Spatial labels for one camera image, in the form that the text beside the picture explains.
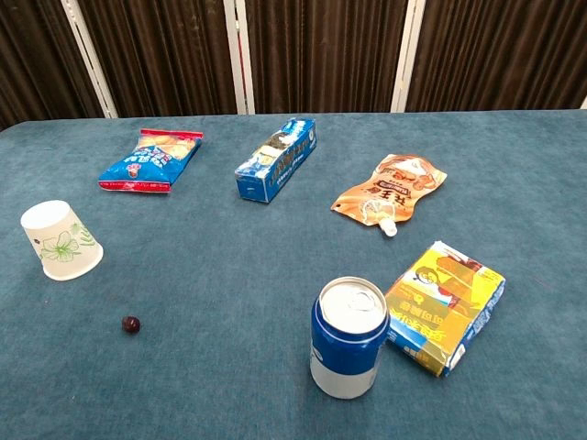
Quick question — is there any dark brown pleated curtain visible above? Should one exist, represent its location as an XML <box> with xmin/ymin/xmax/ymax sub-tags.
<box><xmin>0</xmin><ymin>0</ymin><xmax>587</xmax><ymax>132</ymax></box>

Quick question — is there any white paper cup green flower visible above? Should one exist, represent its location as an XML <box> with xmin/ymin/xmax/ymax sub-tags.
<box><xmin>20</xmin><ymin>199</ymin><xmax>105</xmax><ymax>282</ymax></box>

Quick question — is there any blue white soda can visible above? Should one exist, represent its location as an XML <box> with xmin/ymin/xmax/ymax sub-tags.
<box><xmin>309</xmin><ymin>275</ymin><xmax>391</xmax><ymax>400</ymax></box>

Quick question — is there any white partition post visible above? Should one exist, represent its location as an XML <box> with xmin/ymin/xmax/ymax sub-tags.
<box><xmin>61</xmin><ymin>0</ymin><xmax>119</xmax><ymax>119</ymax></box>
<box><xmin>223</xmin><ymin>0</ymin><xmax>256</xmax><ymax>116</ymax></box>
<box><xmin>390</xmin><ymin>0</ymin><xmax>427</xmax><ymax>114</ymax></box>

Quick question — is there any long blue cardboard box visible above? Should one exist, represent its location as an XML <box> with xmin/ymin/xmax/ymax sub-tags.
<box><xmin>234</xmin><ymin>117</ymin><xmax>318</xmax><ymax>204</ymax></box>

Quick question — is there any orange spout drink pouch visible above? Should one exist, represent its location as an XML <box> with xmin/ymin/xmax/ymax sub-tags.
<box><xmin>330</xmin><ymin>153</ymin><xmax>449</xmax><ymax>237</ymax></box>

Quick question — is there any blue red chip bag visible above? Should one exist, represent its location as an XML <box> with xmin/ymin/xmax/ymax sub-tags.
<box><xmin>97</xmin><ymin>128</ymin><xmax>205</xmax><ymax>194</ymax></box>

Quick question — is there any yellow blue snack box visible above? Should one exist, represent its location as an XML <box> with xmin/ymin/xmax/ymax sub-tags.
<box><xmin>383</xmin><ymin>240</ymin><xmax>507</xmax><ymax>379</ymax></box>

